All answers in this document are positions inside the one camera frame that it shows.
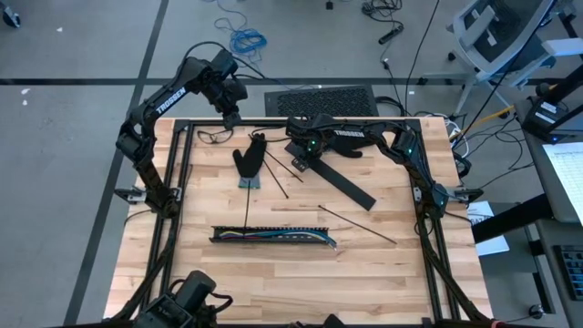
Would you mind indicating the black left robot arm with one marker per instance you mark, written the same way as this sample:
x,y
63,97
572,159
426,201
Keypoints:
x,y
168,98

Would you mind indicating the black keyboard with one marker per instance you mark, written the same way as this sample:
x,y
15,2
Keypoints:
x,y
571,273

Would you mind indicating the white printed sheet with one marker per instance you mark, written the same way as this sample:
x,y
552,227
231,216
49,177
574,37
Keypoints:
x,y
569,177

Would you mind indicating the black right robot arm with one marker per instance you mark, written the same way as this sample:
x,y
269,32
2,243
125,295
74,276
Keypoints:
x,y
348,133

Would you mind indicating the white paper sheet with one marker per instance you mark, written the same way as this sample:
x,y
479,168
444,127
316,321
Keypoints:
x,y
494,243

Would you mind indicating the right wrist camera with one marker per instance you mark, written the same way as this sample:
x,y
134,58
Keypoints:
x,y
300,164

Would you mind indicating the black duct cover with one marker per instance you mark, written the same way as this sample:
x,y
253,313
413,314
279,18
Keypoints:
x,y
346,187

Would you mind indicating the black desk leg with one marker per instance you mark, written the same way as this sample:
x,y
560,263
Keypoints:
x,y
510,218

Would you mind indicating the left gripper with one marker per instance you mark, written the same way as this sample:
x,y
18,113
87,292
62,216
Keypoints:
x,y
225,91

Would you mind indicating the dark caster wheel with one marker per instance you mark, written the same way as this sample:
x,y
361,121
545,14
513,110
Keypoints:
x,y
11,18

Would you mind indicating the clear safety glasses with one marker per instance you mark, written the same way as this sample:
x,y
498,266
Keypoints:
x,y
207,136

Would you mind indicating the grey office chair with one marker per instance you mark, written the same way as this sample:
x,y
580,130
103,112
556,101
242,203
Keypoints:
x,y
492,41

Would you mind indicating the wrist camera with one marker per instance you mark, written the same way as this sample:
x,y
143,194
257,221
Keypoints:
x,y
300,164
225,63

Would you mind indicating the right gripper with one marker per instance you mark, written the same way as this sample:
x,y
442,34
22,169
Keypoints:
x,y
307,134

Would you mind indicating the black box white labels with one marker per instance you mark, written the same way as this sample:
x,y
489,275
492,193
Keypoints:
x,y
544,116

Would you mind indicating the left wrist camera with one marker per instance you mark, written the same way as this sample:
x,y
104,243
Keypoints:
x,y
225,63

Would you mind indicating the black glove green cuff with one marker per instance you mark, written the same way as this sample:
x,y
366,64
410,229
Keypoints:
x,y
249,159
348,149

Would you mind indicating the black zip tie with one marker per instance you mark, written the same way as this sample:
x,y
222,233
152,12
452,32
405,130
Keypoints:
x,y
284,167
247,205
357,224
275,178

